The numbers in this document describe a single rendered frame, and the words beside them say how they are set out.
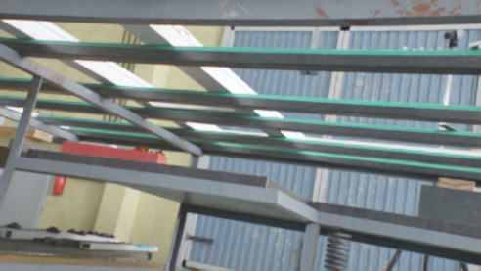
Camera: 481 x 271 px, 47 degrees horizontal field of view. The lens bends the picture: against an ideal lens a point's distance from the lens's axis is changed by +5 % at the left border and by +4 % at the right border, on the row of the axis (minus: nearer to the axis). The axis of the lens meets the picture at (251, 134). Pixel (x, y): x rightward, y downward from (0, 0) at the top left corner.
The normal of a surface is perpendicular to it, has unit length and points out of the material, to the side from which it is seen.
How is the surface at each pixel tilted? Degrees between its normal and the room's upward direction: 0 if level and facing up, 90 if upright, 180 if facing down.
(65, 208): 90
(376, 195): 90
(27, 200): 90
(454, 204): 90
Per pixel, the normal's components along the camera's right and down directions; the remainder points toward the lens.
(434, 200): -0.36, -0.26
